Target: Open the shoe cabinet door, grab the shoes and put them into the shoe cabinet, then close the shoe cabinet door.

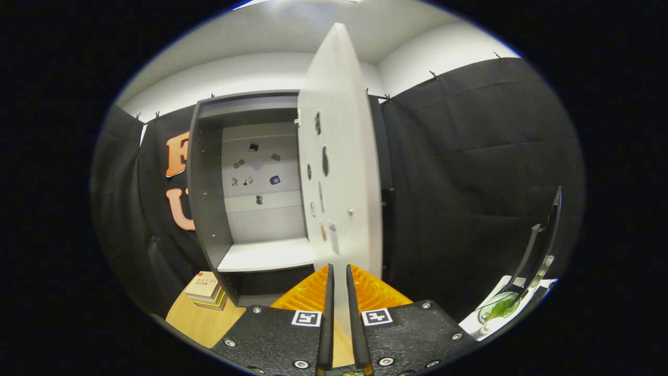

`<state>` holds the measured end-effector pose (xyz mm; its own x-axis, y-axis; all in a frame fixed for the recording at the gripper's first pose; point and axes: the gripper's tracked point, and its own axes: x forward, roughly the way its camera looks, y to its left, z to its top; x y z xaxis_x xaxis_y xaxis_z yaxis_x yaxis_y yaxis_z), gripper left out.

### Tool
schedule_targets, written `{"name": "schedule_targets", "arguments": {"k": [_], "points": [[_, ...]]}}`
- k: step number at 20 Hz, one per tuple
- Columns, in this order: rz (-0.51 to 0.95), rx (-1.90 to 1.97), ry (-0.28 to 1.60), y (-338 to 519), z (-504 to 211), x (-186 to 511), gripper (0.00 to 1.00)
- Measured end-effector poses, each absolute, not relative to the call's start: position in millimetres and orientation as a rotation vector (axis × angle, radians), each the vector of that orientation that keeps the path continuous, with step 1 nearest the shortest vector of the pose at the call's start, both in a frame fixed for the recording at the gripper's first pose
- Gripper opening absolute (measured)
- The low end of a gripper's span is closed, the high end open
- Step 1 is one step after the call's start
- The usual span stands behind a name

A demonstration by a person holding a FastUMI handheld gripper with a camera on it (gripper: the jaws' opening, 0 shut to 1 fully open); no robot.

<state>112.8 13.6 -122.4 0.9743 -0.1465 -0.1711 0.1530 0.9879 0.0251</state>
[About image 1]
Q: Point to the ceiling panel light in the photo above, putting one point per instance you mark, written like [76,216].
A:
[255,2]

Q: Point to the black backdrop cloth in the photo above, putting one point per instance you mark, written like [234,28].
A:
[469,183]

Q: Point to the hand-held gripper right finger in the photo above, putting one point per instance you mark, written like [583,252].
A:
[355,329]

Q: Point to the book with yellow edge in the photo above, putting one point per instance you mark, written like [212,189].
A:
[216,304]

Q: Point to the black curved stand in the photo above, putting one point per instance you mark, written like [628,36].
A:
[557,206]

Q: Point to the grey shoe cabinet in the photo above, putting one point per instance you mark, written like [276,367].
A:
[209,198]

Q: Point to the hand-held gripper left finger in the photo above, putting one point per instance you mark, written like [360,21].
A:
[327,324]

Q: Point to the row of black cloth clips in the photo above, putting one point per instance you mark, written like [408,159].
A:
[433,76]

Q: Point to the beige book with red print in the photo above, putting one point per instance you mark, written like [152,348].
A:
[204,285]

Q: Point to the glass bowl with green item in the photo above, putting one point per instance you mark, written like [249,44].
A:
[501,309]

